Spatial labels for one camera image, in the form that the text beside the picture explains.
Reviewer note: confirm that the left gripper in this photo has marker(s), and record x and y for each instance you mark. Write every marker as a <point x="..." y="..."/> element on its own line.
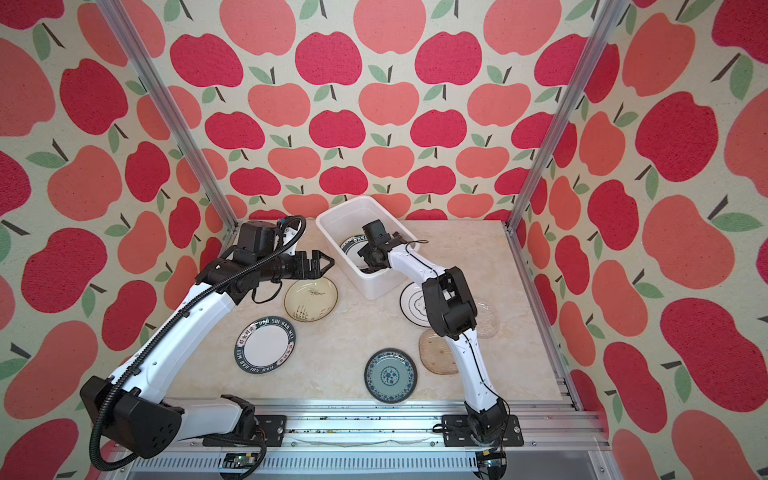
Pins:
<point x="303" y="259"/>

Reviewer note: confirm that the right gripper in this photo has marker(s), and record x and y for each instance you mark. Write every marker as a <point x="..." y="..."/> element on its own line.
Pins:
<point x="370" y="265"/>

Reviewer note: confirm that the white plate green red rim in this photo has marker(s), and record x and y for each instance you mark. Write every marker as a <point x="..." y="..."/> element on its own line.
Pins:
<point x="351" y="246"/>

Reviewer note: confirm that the white plate dark lettered rim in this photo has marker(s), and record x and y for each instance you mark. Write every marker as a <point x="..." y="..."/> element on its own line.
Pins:
<point x="265" y="345"/>

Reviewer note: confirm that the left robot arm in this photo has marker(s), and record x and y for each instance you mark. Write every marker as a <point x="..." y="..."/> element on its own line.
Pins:
<point x="128" y="410"/>

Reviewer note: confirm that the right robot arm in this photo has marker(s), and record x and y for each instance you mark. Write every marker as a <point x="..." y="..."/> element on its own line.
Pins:
<point x="451" y="312"/>

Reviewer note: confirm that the beige plate brown rim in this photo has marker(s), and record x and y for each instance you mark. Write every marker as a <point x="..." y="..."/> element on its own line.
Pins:
<point x="311" y="300"/>

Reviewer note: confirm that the white plate black flower outline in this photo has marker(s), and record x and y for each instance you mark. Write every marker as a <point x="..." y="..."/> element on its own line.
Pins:
<point x="412" y="305"/>

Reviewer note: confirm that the brown translucent glass plate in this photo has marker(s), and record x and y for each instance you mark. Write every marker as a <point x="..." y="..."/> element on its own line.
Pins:
<point x="436" y="355"/>

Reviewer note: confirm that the teal patterned plate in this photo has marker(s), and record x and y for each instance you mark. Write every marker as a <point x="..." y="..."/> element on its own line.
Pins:
<point x="390" y="376"/>

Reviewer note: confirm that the clear glass plate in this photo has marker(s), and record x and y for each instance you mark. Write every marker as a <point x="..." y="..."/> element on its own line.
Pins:
<point x="487" y="319"/>

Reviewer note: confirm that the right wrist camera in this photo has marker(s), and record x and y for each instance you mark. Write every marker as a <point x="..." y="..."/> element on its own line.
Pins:
<point x="376" y="232"/>

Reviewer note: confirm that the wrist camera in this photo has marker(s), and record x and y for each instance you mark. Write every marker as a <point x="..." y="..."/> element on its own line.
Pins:
<point x="258" y="237"/>
<point x="376" y="232"/>

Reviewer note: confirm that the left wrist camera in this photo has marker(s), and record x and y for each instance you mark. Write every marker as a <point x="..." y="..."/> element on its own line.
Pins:
<point x="258" y="237"/>

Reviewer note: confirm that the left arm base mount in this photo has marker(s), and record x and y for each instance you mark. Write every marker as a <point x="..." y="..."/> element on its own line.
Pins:
<point x="254" y="430"/>

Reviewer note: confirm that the left aluminium frame post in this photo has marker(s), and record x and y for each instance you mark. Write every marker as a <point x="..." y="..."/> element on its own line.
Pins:
<point x="130" y="40"/>

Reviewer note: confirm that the aluminium frame post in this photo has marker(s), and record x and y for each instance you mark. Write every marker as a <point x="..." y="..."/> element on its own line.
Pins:
<point x="130" y="40"/>
<point x="605" y="24"/>

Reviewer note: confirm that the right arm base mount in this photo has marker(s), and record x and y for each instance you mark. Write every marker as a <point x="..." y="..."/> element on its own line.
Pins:
<point x="460" y="431"/>

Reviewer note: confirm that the right aluminium frame post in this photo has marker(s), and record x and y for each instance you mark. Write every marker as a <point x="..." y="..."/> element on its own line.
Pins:
<point x="605" y="24"/>

